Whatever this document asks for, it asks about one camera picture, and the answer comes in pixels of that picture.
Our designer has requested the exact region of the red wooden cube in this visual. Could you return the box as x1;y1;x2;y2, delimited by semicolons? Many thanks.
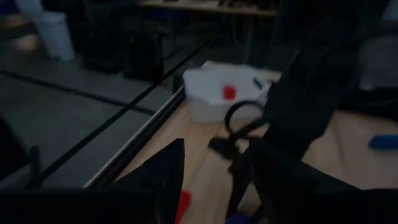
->
222;85;237;101

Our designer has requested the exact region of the white plastic bin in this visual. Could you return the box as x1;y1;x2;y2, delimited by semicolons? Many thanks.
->
182;63;271;124

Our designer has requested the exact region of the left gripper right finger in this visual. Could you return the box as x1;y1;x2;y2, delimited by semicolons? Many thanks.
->
250;139;358;223

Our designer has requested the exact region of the wooden background table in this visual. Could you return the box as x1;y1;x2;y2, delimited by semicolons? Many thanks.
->
138;0;279;17

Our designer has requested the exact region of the blue long wooden block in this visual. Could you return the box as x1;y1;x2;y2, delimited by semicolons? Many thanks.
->
368;133;398;151

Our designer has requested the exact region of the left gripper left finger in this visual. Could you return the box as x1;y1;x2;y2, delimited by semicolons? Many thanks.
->
113;139;186;223

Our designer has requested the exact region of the black camera cable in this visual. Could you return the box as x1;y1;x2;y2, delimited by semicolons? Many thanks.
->
223;100;268;141

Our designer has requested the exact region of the red long wooden block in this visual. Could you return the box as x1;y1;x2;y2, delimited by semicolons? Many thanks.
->
174;189;192;224

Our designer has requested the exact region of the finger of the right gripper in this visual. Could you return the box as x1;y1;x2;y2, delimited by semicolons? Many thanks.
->
207;138;240;158
226;152;251;218

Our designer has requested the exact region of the black equipment cabinet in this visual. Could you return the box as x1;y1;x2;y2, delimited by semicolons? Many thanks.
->
82;0;165;82

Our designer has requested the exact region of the white cylindrical bin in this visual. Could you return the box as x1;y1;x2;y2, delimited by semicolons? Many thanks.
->
30;11;76;62

